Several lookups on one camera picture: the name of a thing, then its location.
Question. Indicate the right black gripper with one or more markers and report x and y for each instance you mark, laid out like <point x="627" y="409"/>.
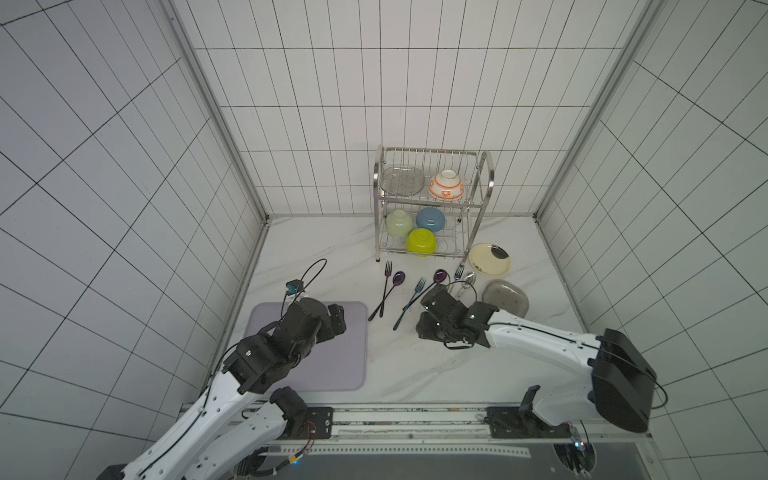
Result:
<point x="437" y="312"/>

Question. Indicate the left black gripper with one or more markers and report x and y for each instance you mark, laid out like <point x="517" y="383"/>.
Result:
<point x="327" y="331"/>

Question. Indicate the pink handled silver spoon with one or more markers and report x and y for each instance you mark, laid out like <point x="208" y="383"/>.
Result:
<point x="468" y="282"/>

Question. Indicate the blue fork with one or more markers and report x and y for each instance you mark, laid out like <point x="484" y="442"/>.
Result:
<point x="417" y="291"/>

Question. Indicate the dark purple long spoon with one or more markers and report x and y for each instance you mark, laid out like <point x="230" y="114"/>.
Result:
<point x="439" y="277"/>

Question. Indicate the green handled rainbow fork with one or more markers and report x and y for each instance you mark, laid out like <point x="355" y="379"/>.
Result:
<point x="458" y="272"/>

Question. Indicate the lavender rectangular placemat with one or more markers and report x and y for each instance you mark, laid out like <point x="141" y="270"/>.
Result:
<point x="338" y="364"/>

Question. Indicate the purple fork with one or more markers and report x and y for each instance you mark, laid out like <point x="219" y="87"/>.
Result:
<point x="388" y="274"/>

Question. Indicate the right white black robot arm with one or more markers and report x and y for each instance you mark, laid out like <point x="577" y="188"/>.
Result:
<point x="608" y="377"/>

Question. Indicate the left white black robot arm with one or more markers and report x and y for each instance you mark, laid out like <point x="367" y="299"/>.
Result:
<point x="228" y="390"/>

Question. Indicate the grey glass plate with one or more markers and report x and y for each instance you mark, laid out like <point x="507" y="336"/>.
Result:
<point x="506" y="296"/>

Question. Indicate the cream plate with black spot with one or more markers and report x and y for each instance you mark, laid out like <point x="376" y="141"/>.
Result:
<point x="489" y="260"/>

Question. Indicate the lime green bowl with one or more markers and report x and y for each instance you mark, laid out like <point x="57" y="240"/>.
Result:
<point x="421" y="241"/>

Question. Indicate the blue bowl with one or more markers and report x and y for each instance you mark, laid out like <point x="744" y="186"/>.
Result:
<point x="431" y="218"/>

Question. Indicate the pale green bowl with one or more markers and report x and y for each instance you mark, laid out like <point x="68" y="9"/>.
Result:
<point x="399" y="223"/>

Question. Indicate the white orange patterned bowl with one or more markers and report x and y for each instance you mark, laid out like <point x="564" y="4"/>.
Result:
<point x="446" y="185"/>

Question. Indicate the grey plate on rack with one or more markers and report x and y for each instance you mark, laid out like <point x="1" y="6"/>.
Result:
<point x="402" y="181"/>

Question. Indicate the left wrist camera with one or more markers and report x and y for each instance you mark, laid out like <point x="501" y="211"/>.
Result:
<point x="294" y="287"/>

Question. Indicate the aluminium mounting rail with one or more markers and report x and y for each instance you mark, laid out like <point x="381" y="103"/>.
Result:
<point x="431" y="429"/>

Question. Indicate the steel wire dish rack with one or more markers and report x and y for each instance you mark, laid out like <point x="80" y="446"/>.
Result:
<point x="463" y="216"/>

